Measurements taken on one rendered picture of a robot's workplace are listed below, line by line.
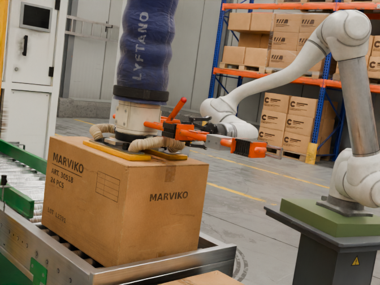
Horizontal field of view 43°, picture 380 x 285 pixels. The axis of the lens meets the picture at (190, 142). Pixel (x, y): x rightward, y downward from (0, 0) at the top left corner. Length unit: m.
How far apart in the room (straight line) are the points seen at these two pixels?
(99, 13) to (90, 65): 1.27
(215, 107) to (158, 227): 0.56
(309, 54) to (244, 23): 8.66
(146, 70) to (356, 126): 0.82
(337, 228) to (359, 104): 0.48
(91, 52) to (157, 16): 10.36
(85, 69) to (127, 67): 10.28
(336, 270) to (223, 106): 0.82
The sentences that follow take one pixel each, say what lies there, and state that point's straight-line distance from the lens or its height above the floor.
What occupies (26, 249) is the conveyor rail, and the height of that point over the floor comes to 0.51.
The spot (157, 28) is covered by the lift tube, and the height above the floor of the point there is 1.45.
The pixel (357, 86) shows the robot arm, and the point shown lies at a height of 1.33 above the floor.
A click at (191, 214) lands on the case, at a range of 1.96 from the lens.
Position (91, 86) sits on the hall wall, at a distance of 12.31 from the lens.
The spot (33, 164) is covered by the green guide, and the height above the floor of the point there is 0.58.
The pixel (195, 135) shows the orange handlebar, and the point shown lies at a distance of 1.68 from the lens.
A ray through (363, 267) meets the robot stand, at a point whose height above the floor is 0.58.
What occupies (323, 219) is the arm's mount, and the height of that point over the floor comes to 0.80.
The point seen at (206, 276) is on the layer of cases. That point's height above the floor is 0.54.
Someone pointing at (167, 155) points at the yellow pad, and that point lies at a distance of 1.91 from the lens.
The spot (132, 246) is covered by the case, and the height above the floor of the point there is 0.65.
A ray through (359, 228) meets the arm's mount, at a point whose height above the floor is 0.79.
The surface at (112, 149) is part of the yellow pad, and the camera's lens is 1.88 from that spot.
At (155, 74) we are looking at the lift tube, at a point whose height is 1.27.
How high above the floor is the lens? 1.27
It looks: 7 degrees down
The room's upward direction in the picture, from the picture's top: 8 degrees clockwise
